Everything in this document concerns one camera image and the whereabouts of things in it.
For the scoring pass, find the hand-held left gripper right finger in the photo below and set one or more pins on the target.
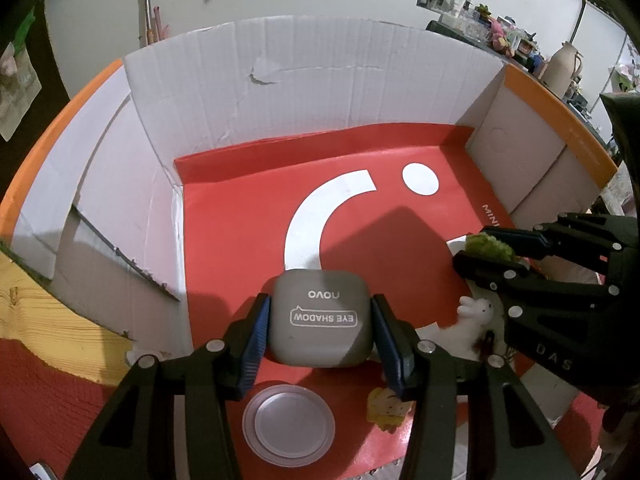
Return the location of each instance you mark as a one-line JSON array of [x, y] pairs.
[[392, 355]]

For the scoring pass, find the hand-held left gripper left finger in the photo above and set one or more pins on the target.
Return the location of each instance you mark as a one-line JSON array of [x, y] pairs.
[[255, 347]]

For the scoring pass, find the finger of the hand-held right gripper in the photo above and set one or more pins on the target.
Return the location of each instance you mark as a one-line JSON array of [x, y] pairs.
[[550, 290], [575, 240]]

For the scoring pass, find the small doll figurine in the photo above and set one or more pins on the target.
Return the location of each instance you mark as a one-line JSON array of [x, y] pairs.
[[387, 410]]

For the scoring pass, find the grey eyeshadow case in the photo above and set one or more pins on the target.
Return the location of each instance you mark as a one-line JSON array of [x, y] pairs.
[[322, 320]]

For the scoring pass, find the green pompom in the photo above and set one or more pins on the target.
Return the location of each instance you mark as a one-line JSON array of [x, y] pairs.
[[487, 246]]

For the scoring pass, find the white plush alpaca toy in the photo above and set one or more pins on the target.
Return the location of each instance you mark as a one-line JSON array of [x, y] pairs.
[[472, 322]]

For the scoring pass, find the clear round plastic lid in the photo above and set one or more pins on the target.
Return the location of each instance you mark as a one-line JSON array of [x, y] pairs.
[[289, 425]]

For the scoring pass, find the orange cardboard box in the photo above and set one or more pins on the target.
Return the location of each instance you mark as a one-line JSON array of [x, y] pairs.
[[350, 85]]

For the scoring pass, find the beige thermos jug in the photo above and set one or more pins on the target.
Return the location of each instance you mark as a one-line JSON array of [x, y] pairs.
[[562, 70]]

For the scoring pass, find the white fabric wardrobe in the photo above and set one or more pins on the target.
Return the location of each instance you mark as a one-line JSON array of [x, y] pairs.
[[607, 60]]

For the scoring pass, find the red knit mat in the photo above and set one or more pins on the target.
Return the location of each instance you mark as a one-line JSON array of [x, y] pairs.
[[50, 410]]

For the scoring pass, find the pink flower plush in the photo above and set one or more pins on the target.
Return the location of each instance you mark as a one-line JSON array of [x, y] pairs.
[[496, 30]]

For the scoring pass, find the dark green covered side table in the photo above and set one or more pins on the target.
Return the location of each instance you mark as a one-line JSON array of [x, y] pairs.
[[435, 26]]

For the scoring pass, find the dark door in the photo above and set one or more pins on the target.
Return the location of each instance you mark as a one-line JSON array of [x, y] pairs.
[[55, 110]]

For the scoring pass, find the beige hanging organiser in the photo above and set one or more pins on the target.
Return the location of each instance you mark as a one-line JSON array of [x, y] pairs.
[[17, 85]]

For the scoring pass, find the white mop stick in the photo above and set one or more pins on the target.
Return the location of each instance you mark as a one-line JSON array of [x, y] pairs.
[[147, 0]]

